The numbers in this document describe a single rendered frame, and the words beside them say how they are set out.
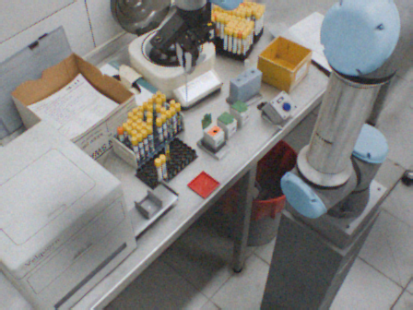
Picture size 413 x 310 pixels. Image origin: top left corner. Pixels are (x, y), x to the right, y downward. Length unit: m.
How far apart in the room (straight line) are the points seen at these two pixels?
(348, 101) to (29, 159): 0.68
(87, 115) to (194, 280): 0.99
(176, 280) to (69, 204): 1.24
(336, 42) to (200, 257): 1.60
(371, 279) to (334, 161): 1.38
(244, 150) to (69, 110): 0.54
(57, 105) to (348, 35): 1.02
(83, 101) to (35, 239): 0.65
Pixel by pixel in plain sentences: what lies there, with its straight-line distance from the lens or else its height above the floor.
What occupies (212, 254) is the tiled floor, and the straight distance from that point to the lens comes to 2.26.
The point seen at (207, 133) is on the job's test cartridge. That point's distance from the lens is 1.41.
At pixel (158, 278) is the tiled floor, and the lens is 2.22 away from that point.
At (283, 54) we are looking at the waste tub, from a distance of 1.74.
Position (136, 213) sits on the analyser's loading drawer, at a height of 0.91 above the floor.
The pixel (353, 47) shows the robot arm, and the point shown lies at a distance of 0.78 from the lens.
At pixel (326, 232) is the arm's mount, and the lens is 1.31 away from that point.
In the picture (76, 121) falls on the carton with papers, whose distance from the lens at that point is 1.51.
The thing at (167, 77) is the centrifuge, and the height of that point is 0.99.
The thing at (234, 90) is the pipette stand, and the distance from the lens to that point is 1.54.
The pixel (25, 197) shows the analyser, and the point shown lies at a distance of 1.07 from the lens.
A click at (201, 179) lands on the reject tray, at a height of 0.88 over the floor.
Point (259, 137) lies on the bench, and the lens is 1.51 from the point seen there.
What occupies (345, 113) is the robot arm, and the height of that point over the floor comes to 1.39.
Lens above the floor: 2.01
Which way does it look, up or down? 52 degrees down
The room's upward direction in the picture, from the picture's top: 1 degrees counter-clockwise
